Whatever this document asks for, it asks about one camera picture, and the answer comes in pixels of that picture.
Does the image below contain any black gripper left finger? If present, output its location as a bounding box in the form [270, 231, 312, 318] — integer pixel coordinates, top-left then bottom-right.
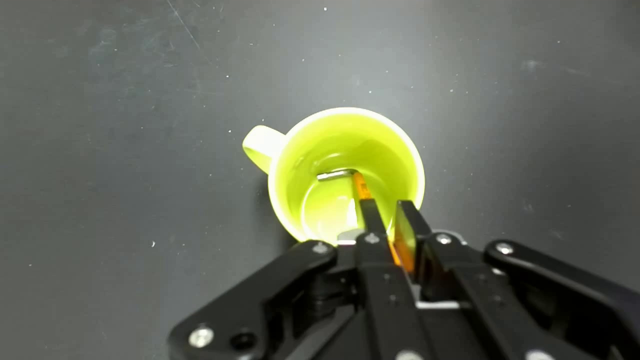
[166, 199, 431, 360]

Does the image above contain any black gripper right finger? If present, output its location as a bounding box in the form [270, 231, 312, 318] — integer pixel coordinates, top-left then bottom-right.
[397, 199, 640, 360]

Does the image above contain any orange tool with metal tip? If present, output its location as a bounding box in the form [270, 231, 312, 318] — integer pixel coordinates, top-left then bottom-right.
[315, 169, 417, 275]

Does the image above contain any yellow-green printed mug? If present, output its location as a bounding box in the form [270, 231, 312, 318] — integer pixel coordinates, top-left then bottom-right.
[239, 106, 428, 247]

